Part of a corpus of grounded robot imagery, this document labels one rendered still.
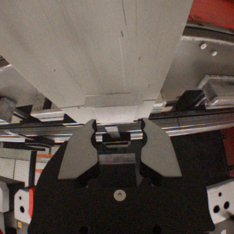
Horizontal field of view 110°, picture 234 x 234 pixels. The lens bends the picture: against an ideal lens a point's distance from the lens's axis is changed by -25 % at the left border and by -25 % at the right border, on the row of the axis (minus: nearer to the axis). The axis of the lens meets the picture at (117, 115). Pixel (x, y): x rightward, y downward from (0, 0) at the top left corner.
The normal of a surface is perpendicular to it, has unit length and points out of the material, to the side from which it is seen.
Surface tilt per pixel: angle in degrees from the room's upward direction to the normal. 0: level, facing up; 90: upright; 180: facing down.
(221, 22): 90
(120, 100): 90
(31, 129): 90
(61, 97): 0
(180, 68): 0
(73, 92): 0
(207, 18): 90
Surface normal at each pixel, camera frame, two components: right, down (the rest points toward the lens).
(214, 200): -0.09, -0.38
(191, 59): 0.04, 0.92
